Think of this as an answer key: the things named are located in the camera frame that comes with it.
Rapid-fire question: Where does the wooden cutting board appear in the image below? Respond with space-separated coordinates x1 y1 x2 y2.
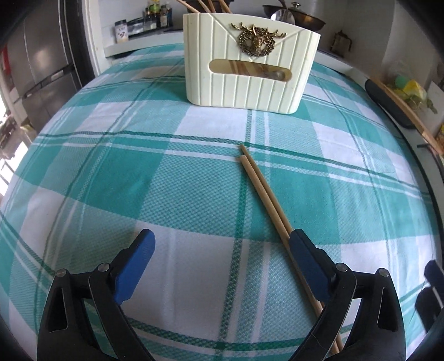
375 79 444 155

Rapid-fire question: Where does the dark wok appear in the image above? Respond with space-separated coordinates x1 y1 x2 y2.
263 3 327 31

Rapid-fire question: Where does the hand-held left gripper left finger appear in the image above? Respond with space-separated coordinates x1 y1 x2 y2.
37 229 157 361

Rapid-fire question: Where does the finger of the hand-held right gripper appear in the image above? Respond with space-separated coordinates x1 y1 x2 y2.
415 260 444 335

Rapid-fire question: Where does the glass wok lid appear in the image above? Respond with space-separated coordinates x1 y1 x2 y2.
268 2 298 26

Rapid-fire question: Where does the yellow green sponge bundle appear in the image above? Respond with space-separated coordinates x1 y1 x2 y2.
393 74 438 113

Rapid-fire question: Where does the black oblong pad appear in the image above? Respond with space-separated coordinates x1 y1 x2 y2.
365 79 417 130

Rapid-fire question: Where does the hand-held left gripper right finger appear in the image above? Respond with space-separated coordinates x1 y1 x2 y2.
289 229 406 361

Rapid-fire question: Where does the white lidded jar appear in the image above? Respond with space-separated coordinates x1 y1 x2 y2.
114 20 130 44

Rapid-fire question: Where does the steel refrigerator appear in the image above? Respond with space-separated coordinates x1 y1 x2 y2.
5 9 84 117

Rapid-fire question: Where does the green white checked tablecloth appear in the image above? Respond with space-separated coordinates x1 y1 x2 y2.
0 42 439 361

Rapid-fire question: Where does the cream ribbed utensil holder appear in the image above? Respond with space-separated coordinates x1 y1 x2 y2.
183 12 320 115

